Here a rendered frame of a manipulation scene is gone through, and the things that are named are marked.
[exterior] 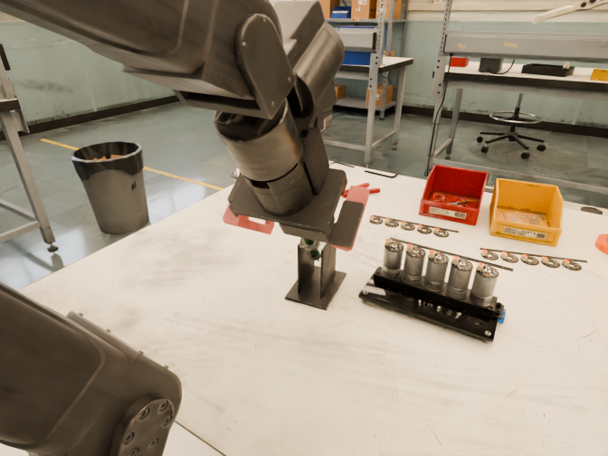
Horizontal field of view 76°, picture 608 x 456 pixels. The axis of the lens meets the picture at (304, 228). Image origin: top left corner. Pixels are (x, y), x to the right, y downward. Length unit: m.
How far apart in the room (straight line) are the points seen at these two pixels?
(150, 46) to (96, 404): 0.17
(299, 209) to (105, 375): 0.21
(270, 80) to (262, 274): 0.36
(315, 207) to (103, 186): 1.96
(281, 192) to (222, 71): 0.13
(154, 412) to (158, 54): 0.19
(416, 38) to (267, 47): 4.77
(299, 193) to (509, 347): 0.30
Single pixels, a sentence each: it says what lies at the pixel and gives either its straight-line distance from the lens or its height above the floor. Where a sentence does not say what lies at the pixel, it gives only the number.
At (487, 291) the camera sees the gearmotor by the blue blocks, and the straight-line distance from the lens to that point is 0.51.
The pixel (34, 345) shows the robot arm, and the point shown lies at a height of 0.95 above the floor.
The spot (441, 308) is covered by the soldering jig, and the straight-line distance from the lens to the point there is 0.51.
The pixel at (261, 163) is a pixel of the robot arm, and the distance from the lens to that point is 0.30.
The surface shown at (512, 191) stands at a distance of 0.82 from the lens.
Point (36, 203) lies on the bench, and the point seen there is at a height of 0.27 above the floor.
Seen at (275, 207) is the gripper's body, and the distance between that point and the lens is 0.35.
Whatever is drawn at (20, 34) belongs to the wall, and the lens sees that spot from 4.86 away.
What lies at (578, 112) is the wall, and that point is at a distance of 4.86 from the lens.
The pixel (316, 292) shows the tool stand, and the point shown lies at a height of 0.75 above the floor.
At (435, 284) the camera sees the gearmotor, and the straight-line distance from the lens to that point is 0.52.
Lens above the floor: 1.08
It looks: 29 degrees down
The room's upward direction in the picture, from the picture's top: straight up
